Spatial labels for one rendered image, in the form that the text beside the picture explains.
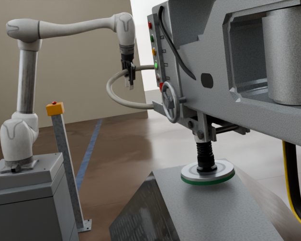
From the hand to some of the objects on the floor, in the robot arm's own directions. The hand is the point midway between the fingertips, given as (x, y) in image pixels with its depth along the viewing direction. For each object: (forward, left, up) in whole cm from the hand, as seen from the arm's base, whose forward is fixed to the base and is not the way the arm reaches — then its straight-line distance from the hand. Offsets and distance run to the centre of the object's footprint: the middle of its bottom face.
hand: (129, 83), depth 231 cm
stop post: (-55, +75, -123) cm, 154 cm away
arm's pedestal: (-63, -16, -126) cm, 142 cm away
